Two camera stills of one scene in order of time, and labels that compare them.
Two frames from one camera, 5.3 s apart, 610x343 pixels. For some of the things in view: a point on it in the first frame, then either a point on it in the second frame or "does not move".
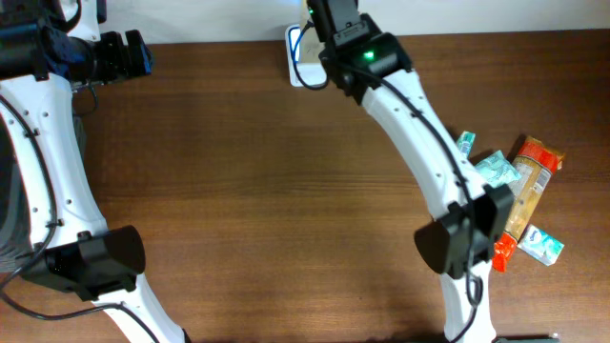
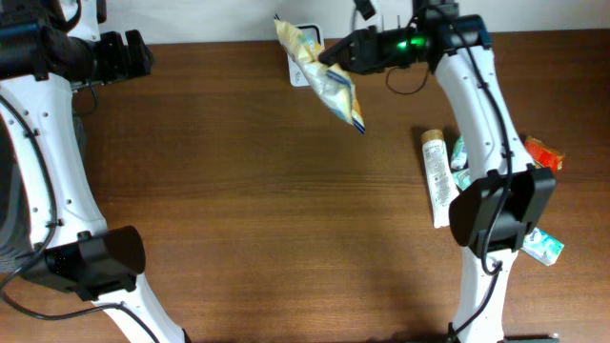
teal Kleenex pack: (540, 245) does not move
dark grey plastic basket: (15, 240) does not move
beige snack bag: (311, 47) → (329, 82)
